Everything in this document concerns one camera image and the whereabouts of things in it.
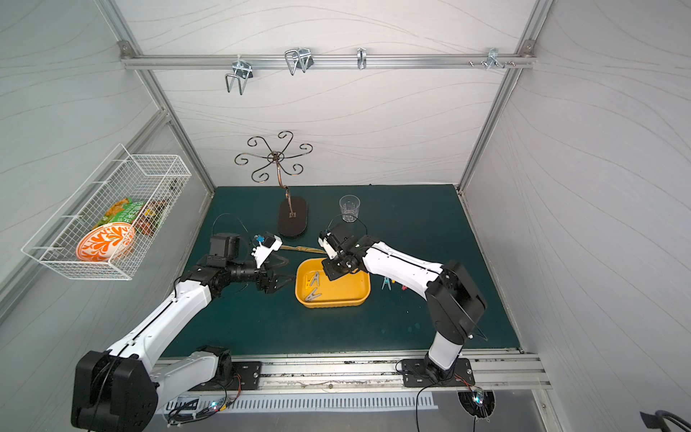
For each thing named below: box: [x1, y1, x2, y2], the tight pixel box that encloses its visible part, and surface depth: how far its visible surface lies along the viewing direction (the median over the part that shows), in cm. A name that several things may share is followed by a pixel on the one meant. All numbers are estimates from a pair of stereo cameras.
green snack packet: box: [91, 197, 146, 231], surface depth 68 cm
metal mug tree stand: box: [233, 130, 314, 238], surface depth 90 cm
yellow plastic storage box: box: [295, 257, 371, 309], surface depth 91 cm
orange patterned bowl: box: [75, 222, 136, 262], surface depth 64 cm
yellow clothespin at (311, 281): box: [305, 271, 320, 289], surface depth 93 cm
